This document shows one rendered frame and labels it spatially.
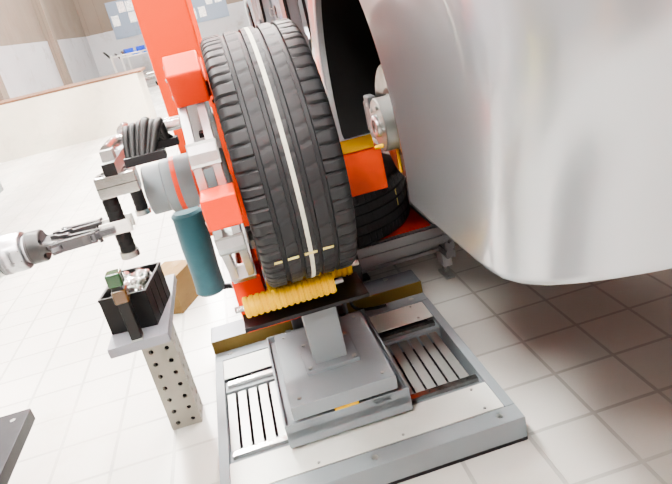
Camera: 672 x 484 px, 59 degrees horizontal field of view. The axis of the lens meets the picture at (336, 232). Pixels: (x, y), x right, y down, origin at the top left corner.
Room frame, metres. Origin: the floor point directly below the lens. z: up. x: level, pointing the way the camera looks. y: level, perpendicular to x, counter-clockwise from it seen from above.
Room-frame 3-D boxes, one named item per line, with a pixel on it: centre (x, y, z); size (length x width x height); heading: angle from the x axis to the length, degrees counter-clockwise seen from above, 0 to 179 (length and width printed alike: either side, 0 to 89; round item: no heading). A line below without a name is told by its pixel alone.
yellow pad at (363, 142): (2.15, -0.13, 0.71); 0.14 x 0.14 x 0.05; 7
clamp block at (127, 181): (1.33, 0.45, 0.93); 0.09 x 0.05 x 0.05; 97
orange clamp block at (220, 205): (1.22, 0.23, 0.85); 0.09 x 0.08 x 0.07; 7
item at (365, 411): (1.61, 0.11, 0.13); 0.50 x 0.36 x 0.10; 7
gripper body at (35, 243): (1.31, 0.64, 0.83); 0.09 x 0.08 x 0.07; 97
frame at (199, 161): (1.53, 0.27, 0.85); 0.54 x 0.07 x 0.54; 7
